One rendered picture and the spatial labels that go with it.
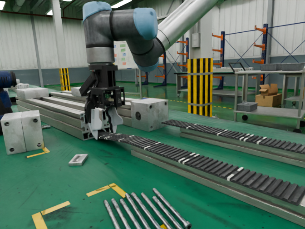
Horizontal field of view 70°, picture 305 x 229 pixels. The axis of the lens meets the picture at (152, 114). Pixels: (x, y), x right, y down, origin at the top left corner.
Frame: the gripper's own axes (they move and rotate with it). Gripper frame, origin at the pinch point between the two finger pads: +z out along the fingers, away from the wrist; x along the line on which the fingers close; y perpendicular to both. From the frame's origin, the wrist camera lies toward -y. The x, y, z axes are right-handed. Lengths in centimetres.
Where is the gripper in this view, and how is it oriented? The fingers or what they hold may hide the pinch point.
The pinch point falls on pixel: (103, 132)
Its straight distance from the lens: 68.0
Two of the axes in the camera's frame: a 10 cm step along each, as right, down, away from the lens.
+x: 7.2, -1.8, 6.7
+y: 6.9, 1.3, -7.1
